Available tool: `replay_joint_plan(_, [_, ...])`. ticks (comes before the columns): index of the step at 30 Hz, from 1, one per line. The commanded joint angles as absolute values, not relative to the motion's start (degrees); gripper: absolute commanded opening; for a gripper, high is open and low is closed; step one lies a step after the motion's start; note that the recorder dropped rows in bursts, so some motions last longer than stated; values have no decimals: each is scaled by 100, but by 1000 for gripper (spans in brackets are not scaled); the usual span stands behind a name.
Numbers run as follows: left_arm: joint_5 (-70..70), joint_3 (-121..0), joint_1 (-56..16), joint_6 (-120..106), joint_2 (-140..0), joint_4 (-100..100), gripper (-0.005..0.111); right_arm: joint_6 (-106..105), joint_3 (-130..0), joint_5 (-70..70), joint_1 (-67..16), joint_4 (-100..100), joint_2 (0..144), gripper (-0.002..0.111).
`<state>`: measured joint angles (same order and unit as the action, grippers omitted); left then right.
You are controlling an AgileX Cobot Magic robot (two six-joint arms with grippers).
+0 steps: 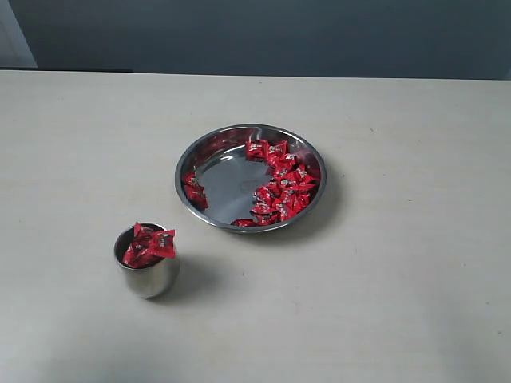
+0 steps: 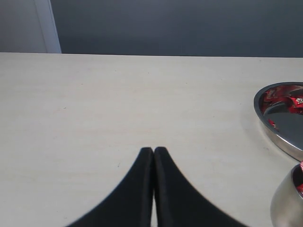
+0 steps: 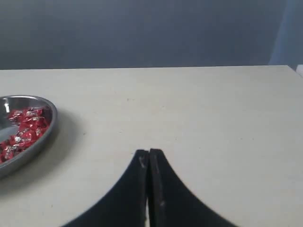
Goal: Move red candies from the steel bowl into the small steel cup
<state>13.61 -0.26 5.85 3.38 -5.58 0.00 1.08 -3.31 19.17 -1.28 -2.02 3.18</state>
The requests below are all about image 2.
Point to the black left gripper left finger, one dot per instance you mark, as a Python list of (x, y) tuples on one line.
[(130, 203)]

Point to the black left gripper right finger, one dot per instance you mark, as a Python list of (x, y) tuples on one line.
[(178, 203)]

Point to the stainless steel cup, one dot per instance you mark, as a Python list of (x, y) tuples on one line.
[(286, 209)]

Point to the round stainless steel plate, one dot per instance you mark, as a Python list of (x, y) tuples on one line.
[(285, 129)]

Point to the red wrapped candy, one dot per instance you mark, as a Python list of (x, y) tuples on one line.
[(296, 106)]

